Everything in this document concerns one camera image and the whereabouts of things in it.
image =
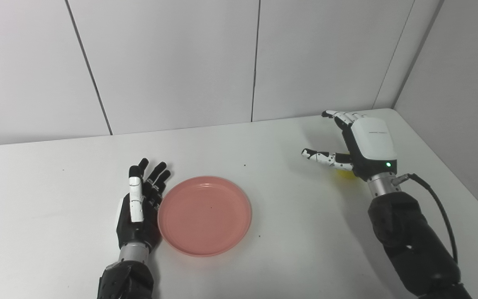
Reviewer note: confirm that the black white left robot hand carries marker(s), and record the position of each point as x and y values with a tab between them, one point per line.
133	230

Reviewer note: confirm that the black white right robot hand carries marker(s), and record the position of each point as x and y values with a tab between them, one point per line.
374	141

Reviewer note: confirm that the yellow lemon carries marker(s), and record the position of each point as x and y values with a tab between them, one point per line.
345	174

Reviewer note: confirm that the pink round plate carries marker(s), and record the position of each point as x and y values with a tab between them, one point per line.
206	216

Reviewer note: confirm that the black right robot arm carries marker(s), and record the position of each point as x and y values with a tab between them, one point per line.
413	241

